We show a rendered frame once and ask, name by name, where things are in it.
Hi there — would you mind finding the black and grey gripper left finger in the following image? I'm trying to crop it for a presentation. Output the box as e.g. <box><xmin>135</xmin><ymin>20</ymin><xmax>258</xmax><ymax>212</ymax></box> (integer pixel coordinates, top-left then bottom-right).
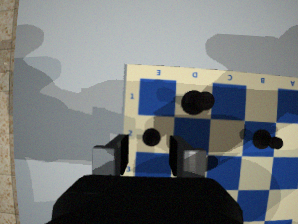
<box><xmin>92</xmin><ymin>134</ymin><xmax>129</xmax><ymax>176</ymax></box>

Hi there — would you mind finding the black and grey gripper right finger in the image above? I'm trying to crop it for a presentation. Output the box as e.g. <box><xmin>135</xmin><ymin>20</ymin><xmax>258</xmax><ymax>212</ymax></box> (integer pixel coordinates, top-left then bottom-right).
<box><xmin>169</xmin><ymin>135</ymin><xmax>207</xmax><ymax>177</ymax></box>

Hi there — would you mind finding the blue and cream chessboard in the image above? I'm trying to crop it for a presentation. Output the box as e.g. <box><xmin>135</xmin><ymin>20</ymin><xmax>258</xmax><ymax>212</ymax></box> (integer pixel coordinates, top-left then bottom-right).
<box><xmin>121</xmin><ymin>64</ymin><xmax>298</xmax><ymax>224</ymax></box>

